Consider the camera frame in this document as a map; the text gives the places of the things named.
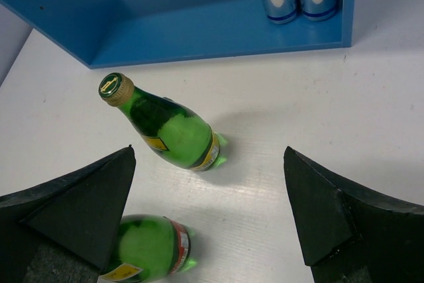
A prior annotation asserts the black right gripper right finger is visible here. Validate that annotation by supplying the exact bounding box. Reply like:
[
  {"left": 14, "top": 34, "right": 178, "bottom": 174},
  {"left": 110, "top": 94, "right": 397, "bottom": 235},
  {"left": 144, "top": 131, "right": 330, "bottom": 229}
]
[{"left": 284, "top": 147, "right": 423, "bottom": 282}]

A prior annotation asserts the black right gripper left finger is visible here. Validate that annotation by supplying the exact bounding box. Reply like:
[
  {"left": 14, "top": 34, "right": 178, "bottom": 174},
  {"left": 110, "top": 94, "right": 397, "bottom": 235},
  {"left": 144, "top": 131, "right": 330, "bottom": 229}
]
[{"left": 1, "top": 146, "right": 136, "bottom": 282}]

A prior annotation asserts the green bottle red label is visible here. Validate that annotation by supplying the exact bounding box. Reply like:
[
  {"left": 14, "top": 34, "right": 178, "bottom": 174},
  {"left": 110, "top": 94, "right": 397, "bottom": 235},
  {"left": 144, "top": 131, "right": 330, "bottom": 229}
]
[{"left": 99, "top": 214, "right": 197, "bottom": 282}]

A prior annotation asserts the green bottle gold cap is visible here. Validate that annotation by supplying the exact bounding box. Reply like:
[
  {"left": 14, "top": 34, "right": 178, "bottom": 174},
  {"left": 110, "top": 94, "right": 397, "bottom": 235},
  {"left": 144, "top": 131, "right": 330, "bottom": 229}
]
[{"left": 98, "top": 72, "right": 227, "bottom": 172}]

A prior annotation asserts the blue and yellow shelf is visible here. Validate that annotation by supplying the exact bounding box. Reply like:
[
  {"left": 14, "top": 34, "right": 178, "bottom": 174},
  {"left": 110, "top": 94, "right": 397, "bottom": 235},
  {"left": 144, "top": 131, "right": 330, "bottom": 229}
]
[{"left": 1, "top": 0, "right": 354, "bottom": 68}]

